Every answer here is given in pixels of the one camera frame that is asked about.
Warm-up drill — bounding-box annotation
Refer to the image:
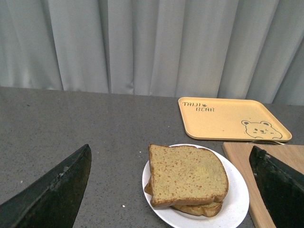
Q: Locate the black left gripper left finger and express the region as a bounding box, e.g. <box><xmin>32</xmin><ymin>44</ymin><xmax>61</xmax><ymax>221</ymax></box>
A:
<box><xmin>0</xmin><ymin>144</ymin><xmax>92</xmax><ymax>228</ymax></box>

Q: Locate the bread slice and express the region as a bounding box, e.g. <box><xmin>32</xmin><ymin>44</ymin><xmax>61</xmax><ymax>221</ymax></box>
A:
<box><xmin>148</xmin><ymin>144</ymin><xmax>229</xmax><ymax>207</ymax></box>
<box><xmin>144</xmin><ymin>178</ymin><xmax>228</xmax><ymax>218</ymax></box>

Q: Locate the white round plate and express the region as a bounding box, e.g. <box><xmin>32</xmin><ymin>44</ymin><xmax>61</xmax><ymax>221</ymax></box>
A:
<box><xmin>142</xmin><ymin>144</ymin><xmax>249</xmax><ymax>228</ymax></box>

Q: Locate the wooden cutting board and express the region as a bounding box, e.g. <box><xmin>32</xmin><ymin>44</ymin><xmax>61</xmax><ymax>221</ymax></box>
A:
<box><xmin>223</xmin><ymin>142</ymin><xmax>304</xmax><ymax>228</ymax></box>

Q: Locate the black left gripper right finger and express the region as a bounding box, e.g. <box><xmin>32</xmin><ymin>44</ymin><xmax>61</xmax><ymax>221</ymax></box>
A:
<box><xmin>249</xmin><ymin>146</ymin><xmax>304</xmax><ymax>228</ymax></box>

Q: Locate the yellow bear tray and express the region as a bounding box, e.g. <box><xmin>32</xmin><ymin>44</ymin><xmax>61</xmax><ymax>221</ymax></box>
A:
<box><xmin>178</xmin><ymin>97</ymin><xmax>292</xmax><ymax>142</ymax></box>

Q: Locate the metal board handle ring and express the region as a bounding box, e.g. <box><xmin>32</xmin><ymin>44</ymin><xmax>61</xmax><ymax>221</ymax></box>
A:
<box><xmin>247</xmin><ymin>139</ymin><xmax>288</xmax><ymax>144</ymax></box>

